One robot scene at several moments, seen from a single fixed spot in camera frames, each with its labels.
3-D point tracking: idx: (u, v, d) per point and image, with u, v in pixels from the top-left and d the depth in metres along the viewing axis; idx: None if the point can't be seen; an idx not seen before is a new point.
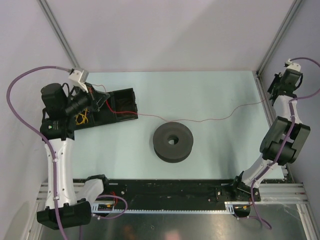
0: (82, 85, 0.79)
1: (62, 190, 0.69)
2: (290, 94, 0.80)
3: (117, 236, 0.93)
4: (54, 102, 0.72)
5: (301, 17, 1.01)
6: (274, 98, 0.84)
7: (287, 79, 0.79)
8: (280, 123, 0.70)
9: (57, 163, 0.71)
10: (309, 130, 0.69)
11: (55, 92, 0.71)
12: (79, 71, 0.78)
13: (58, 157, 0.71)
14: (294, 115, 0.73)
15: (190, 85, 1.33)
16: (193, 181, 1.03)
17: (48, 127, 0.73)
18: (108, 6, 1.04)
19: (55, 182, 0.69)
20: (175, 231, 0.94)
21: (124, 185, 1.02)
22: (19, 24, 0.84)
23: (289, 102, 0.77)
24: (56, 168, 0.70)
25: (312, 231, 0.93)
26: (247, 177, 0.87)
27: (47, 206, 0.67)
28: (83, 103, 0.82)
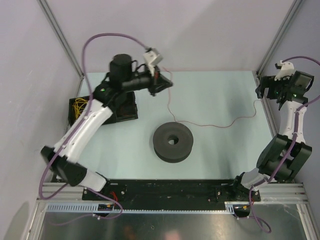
0: (150, 67, 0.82)
1: (71, 144, 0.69)
2: (301, 99, 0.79)
3: (117, 236, 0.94)
4: (116, 70, 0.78)
5: (300, 17, 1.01)
6: (282, 101, 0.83)
7: (298, 81, 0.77)
8: (277, 144, 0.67)
9: (85, 120, 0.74)
10: (310, 150, 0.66)
11: (121, 64, 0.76)
12: (153, 54, 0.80)
13: (89, 117, 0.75)
14: (296, 132, 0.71)
15: (190, 85, 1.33)
16: (193, 181, 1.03)
17: (100, 90, 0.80)
18: (108, 6, 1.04)
19: (71, 134, 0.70)
20: (175, 231, 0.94)
21: (125, 185, 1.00)
22: (19, 24, 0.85)
23: (296, 112, 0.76)
24: (80, 124, 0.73)
25: (313, 231, 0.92)
26: (246, 183, 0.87)
27: (53, 147, 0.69)
28: (143, 83, 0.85)
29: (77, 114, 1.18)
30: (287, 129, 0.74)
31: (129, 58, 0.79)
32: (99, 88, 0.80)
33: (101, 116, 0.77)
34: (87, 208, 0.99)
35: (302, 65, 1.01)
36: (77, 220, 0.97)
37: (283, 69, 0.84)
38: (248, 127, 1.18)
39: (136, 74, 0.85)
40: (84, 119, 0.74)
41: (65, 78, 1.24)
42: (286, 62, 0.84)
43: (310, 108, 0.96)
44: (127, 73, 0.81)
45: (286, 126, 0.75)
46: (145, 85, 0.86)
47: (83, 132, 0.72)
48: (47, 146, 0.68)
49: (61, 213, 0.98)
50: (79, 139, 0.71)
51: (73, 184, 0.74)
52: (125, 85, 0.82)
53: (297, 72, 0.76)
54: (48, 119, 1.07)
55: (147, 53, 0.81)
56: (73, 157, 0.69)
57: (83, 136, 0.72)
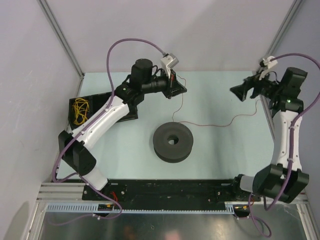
0: (167, 70, 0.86)
1: (90, 131, 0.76)
2: (296, 105, 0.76)
3: (117, 236, 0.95)
4: (138, 74, 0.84)
5: (301, 17, 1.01)
6: (276, 108, 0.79)
7: (291, 82, 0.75)
8: (273, 175, 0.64)
9: (105, 112, 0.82)
10: (307, 178, 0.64)
11: (143, 68, 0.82)
12: (171, 57, 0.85)
13: (109, 110, 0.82)
14: (291, 158, 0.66)
15: (190, 84, 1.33)
16: (193, 181, 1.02)
17: (122, 89, 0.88)
18: (108, 6, 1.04)
19: (91, 123, 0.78)
20: (175, 231, 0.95)
21: (124, 185, 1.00)
22: (19, 23, 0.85)
23: (290, 127, 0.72)
24: (100, 115, 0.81)
25: (312, 231, 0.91)
26: (245, 188, 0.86)
27: (72, 133, 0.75)
28: (160, 86, 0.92)
29: (77, 114, 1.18)
30: (281, 153, 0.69)
31: (150, 62, 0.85)
32: (121, 88, 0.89)
33: (121, 111, 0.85)
34: (87, 208, 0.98)
35: (302, 65, 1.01)
36: (77, 219, 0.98)
37: (269, 65, 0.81)
38: (248, 127, 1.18)
39: (155, 77, 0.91)
40: (105, 111, 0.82)
41: (65, 78, 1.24)
42: (270, 59, 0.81)
43: (311, 108, 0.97)
44: (147, 77, 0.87)
45: (280, 149, 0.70)
46: (161, 87, 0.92)
47: (102, 122, 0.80)
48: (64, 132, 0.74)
49: (61, 213, 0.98)
50: (97, 128, 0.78)
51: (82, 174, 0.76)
52: (144, 87, 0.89)
53: (291, 71, 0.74)
54: (48, 120, 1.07)
55: (164, 57, 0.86)
56: (88, 144, 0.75)
57: (101, 127, 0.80)
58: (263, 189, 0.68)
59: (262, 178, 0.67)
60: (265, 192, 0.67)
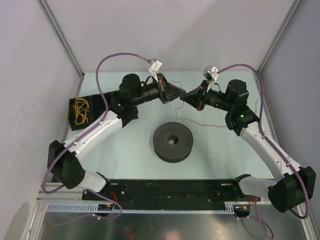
0: (153, 75, 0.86)
1: (82, 143, 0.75)
2: (250, 116, 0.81)
3: (117, 236, 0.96)
4: (127, 92, 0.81)
5: (300, 17, 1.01)
6: (236, 127, 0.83)
7: (239, 100, 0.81)
8: (290, 188, 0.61)
9: (99, 126, 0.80)
10: (313, 170, 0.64)
11: (131, 87, 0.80)
12: (153, 61, 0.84)
13: (103, 123, 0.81)
14: (289, 163, 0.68)
15: (189, 84, 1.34)
16: (193, 181, 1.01)
17: (116, 106, 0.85)
18: (107, 7, 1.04)
19: (84, 135, 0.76)
20: (175, 231, 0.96)
21: (124, 185, 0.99)
22: (19, 24, 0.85)
23: (264, 136, 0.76)
24: (94, 127, 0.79)
25: (312, 231, 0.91)
26: (248, 192, 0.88)
27: (64, 142, 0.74)
28: (153, 94, 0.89)
29: (77, 114, 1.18)
30: (277, 163, 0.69)
31: (138, 78, 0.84)
32: (115, 105, 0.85)
33: (114, 124, 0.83)
34: (87, 208, 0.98)
35: (302, 65, 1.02)
36: (77, 219, 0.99)
37: (215, 77, 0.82)
38: None
39: (145, 87, 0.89)
40: (99, 123, 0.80)
41: (65, 78, 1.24)
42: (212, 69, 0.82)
43: (311, 108, 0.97)
44: (137, 91, 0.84)
45: (273, 160, 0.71)
46: (155, 95, 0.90)
47: (95, 136, 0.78)
48: (53, 143, 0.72)
49: (61, 213, 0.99)
50: (90, 141, 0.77)
51: (70, 187, 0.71)
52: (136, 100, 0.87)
53: (236, 92, 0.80)
54: (48, 119, 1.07)
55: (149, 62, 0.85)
56: (79, 156, 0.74)
57: (95, 139, 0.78)
58: (288, 206, 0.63)
59: (279, 196, 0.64)
60: (291, 206, 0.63)
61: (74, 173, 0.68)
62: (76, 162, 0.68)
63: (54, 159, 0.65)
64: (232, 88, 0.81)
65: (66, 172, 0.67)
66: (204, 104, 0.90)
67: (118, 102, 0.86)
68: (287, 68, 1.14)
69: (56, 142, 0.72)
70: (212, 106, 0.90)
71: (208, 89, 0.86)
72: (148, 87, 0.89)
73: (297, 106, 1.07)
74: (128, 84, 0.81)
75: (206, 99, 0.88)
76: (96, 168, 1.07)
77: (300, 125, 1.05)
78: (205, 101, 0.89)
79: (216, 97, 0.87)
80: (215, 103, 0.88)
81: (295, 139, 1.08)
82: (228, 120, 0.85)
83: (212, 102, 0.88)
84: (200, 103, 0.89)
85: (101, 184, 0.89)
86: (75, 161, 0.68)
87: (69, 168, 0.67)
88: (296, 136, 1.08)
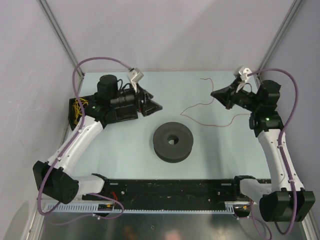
0: (133, 85, 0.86)
1: (67, 156, 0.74)
2: (275, 122, 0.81)
3: (118, 236, 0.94)
4: (104, 90, 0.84)
5: (300, 18, 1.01)
6: (257, 128, 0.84)
7: (268, 101, 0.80)
8: (282, 203, 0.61)
9: (79, 134, 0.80)
10: (313, 196, 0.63)
11: (107, 84, 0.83)
12: (134, 71, 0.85)
13: (83, 130, 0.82)
14: (292, 180, 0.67)
15: (190, 84, 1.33)
16: (194, 180, 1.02)
17: (92, 107, 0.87)
18: (108, 6, 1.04)
19: (66, 147, 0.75)
20: (175, 231, 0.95)
21: (124, 185, 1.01)
22: (19, 24, 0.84)
23: (279, 146, 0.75)
24: (75, 137, 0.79)
25: (312, 231, 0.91)
26: (246, 194, 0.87)
27: (47, 161, 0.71)
28: (129, 100, 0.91)
29: (77, 114, 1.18)
30: (280, 176, 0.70)
31: (115, 79, 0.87)
32: (91, 107, 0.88)
33: (94, 130, 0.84)
34: (87, 208, 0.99)
35: (302, 65, 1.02)
36: (78, 220, 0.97)
37: (246, 79, 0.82)
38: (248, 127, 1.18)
39: (122, 92, 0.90)
40: (78, 132, 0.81)
41: (65, 78, 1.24)
42: (245, 69, 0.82)
43: (310, 108, 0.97)
44: (113, 92, 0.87)
45: (277, 172, 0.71)
46: (131, 101, 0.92)
47: (77, 144, 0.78)
48: (36, 164, 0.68)
49: (60, 213, 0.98)
50: (74, 151, 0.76)
51: (67, 201, 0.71)
52: (113, 102, 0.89)
53: (267, 91, 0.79)
54: (48, 119, 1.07)
55: (130, 72, 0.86)
56: (67, 170, 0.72)
57: (78, 149, 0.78)
58: (273, 217, 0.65)
59: (268, 204, 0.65)
60: (275, 218, 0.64)
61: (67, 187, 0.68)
62: (65, 176, 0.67)
63: (43, 181, 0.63)
64: (264, 87, 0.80)
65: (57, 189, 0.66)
66: (233, 103, 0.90)
67: (95, 104, 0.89)
68: (286, 68, 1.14)
69: (38, 162, 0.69)
70: (240, 106, 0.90)
71: (238, 90, 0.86)
72: (125, 92, 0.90)
73: (296, 107, 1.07)
74: (105, 83, 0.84)
75: (234, 99, 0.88)
76: (96, 168, 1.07)
77: (298, 126, 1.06)
78: (234, 101, 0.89)
79: (245, 98, 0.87)
80: (244, 104, 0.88)
81: (294, 139, 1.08)
82: (252, 119, 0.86)
83: (241, 102, 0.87)
84: (229, 102, 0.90)
85: (100, 185, 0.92)
86: (64, 176, 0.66)
87: (61, 185, 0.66)
88: (295, 136, 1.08)
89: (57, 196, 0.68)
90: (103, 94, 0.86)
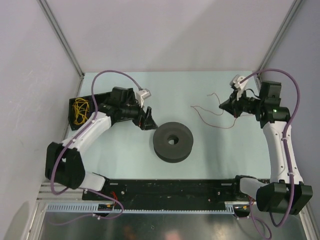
0: (140, 100, 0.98)
1: (81, 139, 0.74)
2: (283, 114, 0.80)
3: (117, 236, 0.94)
4: (118, 94, 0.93)
5: (300, 17, 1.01)
6: (263, 119, 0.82)
7: (272, 91, 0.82)
8: (278, 193, 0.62)
9: (92, 124, 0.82)
10: (311, 191, 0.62)
11: (124, 91, 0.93)
12: (145, 91, 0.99)
13: (95, 121, 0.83)
14: (292, 173, 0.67)
15: (190, 84, 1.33)
16: (193, 181, 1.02)
17: (103, 106, 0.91)
18: (107, 7, 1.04)
19: (81, 131, 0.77)
20: (175, 231, 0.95)
21: (124, 185, 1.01)
22: (19, 24, 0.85)
23: (283, 138, 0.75)
24: (89, 125, 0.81)
25: (312, 231, 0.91)
26: (246, 192, 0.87)
27: (62, 142, 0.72)
28: (133, 114, 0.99)
29: (77, 114, 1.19)
30: (280, 168, 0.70)
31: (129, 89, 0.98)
32: (102, 106, 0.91)
33: (103, 125, 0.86)
34: (87, 208, 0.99)
35: (302, 65, 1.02)
36: (77, 220, 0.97)
37: (240, 86, 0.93)
38: (249, 128, 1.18)
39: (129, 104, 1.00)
40: (91, 122, 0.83)
41: (66, 78, 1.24)
42: (239, 77, 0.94)
43: (310, 108, 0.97)
44: (125, 100, 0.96)
45: (278, 164, 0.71)
46: (133, 115, 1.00)
47: (91, 131, 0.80)
48: (51, 144, 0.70)
49: (60, 213, 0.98)
50: (88, 136, 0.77)
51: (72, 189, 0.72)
52: (122, 109, 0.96)
53: (268, 83, 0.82)
54: (48, 119, 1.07)
55: (140, 90, 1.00)
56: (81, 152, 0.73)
57: (91, 135, 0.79)
58: (268, 207, 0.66)
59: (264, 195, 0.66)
60: (270, 209, 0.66)
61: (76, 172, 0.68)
62: (78, 157, 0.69)
63: (58, 158, 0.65)
64: (263, 81, 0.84)
65: (68, 171, 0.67)
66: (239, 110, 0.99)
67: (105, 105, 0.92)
68: (286, 68, 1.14)
69: (53, 142, 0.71)
70: (246, 111, 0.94)
71: (238, 97, 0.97)
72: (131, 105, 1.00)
73: (296, 107, 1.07)
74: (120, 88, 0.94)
75: (239, 106, 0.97)
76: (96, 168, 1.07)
77: (298, 126, 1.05)
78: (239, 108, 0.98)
79: (248, 104, 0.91)
80: (248, 109, 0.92)
81: (294, 139, 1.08)
82: (258, 112, 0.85)
83: (244, 108, 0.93)
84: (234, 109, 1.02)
85: (100, 183, 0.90)
86: (77, 157, 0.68)
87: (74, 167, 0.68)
88: (295, 136, 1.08)
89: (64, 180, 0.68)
90: (117, 98, 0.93)
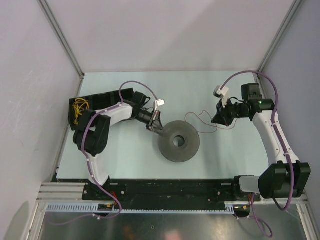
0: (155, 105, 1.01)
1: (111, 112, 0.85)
2: (268, 104, 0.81)
3: (117, 236, 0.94)
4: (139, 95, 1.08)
5: (300, 18, 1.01)
6: (252, 113, 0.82)
7: (252, 89, 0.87)
8: (279, 175, 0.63)
9: (120, 106, 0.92)
10: (309, 167, 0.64)
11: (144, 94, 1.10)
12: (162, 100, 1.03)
13: (122, 105, 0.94)
14: (287, 153, 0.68)
15: (190, 84, 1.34)
16: (193, 181, 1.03)
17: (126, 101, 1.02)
18: (107, 7, 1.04)
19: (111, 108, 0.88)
20: (175, 231, 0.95)
21: (124, 185, 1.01)
22: (19, 24, 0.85)
23: (273, 124, 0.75)
24: (118, 106, 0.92)
25: (312, 230, 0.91)
26: (246, 189, 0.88)
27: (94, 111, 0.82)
28: (146, 115, 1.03)
29: (77, 114, 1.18)
30: (276, 150, 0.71)
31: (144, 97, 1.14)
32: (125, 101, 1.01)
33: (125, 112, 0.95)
34: (87, 208, 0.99)
35: (301, 65, 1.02)
36: (77, 220, 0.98)
37: (223, 93, 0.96)
38: (248, 128, 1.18)
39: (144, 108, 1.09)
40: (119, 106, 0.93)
41: (65, 78, 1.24)
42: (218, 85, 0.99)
43: (310, 108, 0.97)
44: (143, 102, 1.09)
45: (273, 147, 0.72)
46: (146, 117, 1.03)
47: (119, 110, 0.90)
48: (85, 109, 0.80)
49: (60, 213, 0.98)
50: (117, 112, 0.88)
51: (95, 156, 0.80)
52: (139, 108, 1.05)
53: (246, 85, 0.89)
54: (48, 119, 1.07)
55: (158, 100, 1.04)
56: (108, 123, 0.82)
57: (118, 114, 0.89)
58: (272, 191, 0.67)
59: (267, 184, 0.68)
60: (275, 195, 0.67)
61: (103, 137, 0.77)
62: (106, 125, 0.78)
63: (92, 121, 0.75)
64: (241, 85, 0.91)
65: (98, 134, 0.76)
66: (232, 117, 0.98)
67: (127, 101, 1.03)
68: (286, 68, 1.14)
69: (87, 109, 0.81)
70: (234, 116, 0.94)
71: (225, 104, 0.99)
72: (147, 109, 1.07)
73: (296, 107, 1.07)
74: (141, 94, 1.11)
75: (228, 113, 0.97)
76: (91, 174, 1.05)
77: (297, 126, 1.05)
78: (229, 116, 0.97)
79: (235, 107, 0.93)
80: (236, 114, 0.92)
81: (293, 139, 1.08)
82: (245, 107, 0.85)
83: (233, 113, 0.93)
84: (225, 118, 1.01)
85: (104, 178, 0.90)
86: (107, 125, 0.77)
87: (103, 132, 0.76)
88: (294, 136, 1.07)
89: (90, 144, 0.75)
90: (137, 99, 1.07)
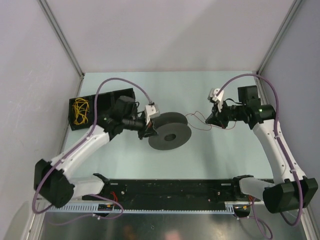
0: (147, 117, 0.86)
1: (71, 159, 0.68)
2: (269, 112, 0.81)
3: (117, 236, 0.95)
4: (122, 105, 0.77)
5: (300, 18, 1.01)
6: (251, 121, 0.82)
7: (250, 93, 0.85)
8: (287, 193, 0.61)
9: (86, 141, 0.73)
10: (315, 181, 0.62)
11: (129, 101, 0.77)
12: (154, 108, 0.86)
13: (90, 138, 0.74)
14: (294, 169, 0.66)
15: (190, 84, 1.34)
16: (193, 181, 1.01)
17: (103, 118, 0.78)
18: (107, 7, 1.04)
19: (72, 150, 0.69)
20: (175, 231, 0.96)
21: (124, 185, 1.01)
22: (19, 24, 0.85)
23: (276, 137, 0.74)
24: (83, 143, 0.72)
25: (312, 231, 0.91)
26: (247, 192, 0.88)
27: (50, 161, 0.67)
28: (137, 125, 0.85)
29: (77, 114, 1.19)
30: (282, 167, 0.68)
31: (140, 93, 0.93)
32: (102, 117, 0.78)
33: (102, 140, 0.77)
34: (87, 208, 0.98)
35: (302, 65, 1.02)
36: (77, 220, 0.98)
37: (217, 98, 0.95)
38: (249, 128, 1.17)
39: (134, 115, 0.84)
40: (86, 139, 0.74)
41: (65, 78, 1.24)
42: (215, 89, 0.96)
43: (311, 108, 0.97)
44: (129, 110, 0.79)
45: (279, 163, 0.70)
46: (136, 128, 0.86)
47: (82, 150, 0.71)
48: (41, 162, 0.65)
49: (60, 213, 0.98)
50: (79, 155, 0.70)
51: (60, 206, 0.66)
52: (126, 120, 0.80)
53: (245, 89, 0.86)
54: (48, 119, 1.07)
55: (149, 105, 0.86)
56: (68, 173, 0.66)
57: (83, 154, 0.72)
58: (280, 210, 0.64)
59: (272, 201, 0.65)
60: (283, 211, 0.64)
61: (63, 191, 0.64)
62: (63, 179, 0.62)
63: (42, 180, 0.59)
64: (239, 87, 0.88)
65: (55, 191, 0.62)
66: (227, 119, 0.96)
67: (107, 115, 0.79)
68: (286, 68, 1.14)
69: (43, 161, 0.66)
70: (231, 119, 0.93)
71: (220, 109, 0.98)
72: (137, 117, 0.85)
73: (296, 107, 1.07)
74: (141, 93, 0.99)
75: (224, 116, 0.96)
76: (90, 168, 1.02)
77: (297, 126, 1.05)
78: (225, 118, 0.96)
79: (231, 112, 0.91)
80: (233, 117, 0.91)
81: (294, 139, 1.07)
82: (244, 113, 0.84)
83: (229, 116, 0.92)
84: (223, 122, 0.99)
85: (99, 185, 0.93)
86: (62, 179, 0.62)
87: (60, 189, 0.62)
88: (294, 136, 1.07)
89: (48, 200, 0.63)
90: (121, 108, 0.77)
